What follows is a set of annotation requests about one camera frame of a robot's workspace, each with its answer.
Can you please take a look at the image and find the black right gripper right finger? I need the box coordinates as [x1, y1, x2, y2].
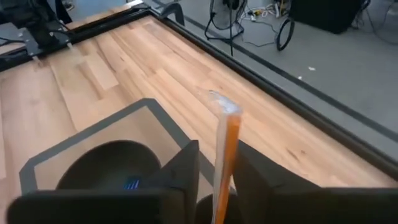
[232, 139, 398, 224]

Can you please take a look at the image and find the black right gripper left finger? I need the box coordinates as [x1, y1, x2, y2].
[6, 139, 200, 224]

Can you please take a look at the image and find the iridescent blue-purple fork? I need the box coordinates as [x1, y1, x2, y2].
[123, 175, 143, 191]

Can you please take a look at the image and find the orange straw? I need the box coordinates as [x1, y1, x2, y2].
[198, 89, 244, 224]

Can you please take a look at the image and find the dark round bowl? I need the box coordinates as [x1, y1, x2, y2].
[55, 139, 163, 191]

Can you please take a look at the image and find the black floor box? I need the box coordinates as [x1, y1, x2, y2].
[288, 0, 365, 35]

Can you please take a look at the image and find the black coiled cable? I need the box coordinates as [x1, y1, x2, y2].
[275, 16, 296, 52]

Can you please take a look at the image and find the black stand with cables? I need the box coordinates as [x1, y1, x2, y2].
[203, 0, 248, 57]

